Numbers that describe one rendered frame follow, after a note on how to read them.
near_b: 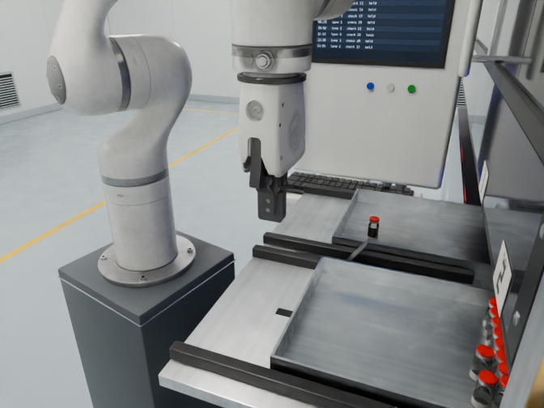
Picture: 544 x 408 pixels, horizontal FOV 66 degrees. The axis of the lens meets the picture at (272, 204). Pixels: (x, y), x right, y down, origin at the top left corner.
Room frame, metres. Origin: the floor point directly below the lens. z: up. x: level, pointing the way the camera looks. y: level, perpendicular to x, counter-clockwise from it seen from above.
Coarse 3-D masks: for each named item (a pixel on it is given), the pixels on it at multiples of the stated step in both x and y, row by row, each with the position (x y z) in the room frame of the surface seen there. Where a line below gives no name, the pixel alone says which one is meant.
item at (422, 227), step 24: (360, 192) 0.96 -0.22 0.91; (360, 216) 0.87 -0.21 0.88; (384, 216) 0.87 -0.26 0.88; (408, 216) 0.87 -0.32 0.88; (432, 216) 0.87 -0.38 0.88; (456, 216) 0.87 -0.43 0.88; (480, 216) 0.86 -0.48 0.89; (336, 240) 0.72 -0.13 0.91; (360, 240) 0.70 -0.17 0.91; (384, 240) 0.76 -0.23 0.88; (408, 240) 0.76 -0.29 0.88; (432, 240) 0.76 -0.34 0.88; (456, 240) 0.76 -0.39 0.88; (480, 240) 0.76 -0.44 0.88; (456, 264) 0.64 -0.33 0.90; (480, 264) 0.63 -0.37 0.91
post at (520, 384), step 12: (540, 288) 0.30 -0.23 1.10; (540, 300) 0.29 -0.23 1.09; (540, 312) 0.28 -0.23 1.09; (528, 324) 0.30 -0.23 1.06; (540, 324) 0.27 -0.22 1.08; (528, 336) 0.29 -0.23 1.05; (540, 336) 0.27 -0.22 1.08; (528, 348) 0.28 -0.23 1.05; (540, 348) 0.26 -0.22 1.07; (516, 360) 0.30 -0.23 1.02; (528, 360) 0.27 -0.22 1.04; (540, 360) 0.25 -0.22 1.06; (516, 372) 0.29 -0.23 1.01; (528, 372) 0.27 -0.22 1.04; (540, 372) 0.25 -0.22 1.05; (516, 384) 0.28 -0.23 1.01; (528, 384) 0.26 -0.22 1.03; (540, 384) 0.25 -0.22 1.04; (504, 396) 0.30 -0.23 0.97; (516, 396) 0.27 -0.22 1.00; (528, 396) 0.25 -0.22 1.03; (540, 396) 0.25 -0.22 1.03
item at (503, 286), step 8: (504, 248) 0.45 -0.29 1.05; (504, 256) 0.44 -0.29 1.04; (496, 264) 0.47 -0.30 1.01; (496, 272) 0.46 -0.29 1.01; (504, 272) 0.42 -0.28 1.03; (496, 280) 0.45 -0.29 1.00; (504, 280) 0.41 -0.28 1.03; (496, 288) 0.44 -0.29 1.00; (504, 288) 0.40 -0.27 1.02; (496, 296) 0.43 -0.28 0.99; (504, 296) 0.39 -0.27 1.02
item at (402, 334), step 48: (336, 288) 0.60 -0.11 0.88; (384, 288) 0.60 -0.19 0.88; (432, 288) 0.58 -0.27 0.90; (480, 288) 0.55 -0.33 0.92; (288, 336) 0.46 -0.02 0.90; (336, 336) 0.48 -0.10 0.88; (384, 336) 0.48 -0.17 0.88; (432, 336) 0.48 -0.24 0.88; (480, 336) 0.48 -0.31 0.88; (336, 384) 0.37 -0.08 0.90; (384, 384) 0.39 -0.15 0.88; (432, 384) 0.39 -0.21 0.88
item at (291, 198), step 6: (288, 174) 1.35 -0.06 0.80; (318, 174) 1.36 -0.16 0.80; (324, 174) 1.36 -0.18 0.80; (360, 180) 1.31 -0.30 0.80; (366, 180) 1.31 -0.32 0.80; (414, 192) 1.20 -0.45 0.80; (420, 192) 1.20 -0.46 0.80; (288, 198) 1.16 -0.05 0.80; (294, 198) 1.16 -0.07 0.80; (288, 204) 1.16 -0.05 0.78; (294, 204) 1.15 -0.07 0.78
